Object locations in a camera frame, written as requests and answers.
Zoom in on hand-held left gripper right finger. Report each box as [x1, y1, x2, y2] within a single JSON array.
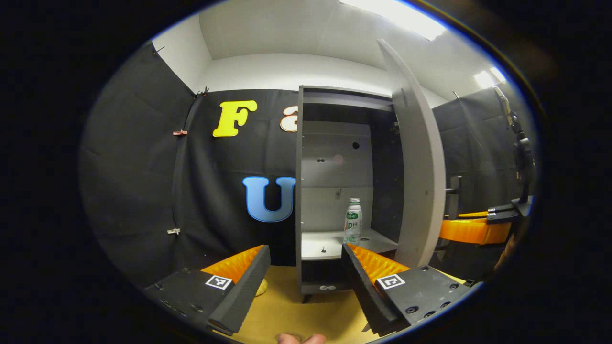
[[341, 243, 480, 338]]

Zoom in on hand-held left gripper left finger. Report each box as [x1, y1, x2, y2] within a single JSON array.
[[143, 245, 272, 336]]

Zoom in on black door handle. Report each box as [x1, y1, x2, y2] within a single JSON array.
[[445, 176, 463, 220]]

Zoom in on white green label bottle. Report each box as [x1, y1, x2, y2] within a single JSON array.
[[343, 198, 363, 246]]

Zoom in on beige cabinet door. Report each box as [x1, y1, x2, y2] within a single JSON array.
[[377, 38, 447, 268]]

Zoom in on grey cabinet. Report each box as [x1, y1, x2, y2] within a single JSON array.
[[295, 85, 405, 304]]

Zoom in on white cabinet shelf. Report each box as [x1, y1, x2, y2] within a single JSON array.
[[301, 228, 398, 261]]

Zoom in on small ceiling light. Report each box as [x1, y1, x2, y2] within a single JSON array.
[[473, 67, 506, 89]]

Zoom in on black backdrop cloth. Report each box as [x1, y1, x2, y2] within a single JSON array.
[[79, 41, 536, 287]]

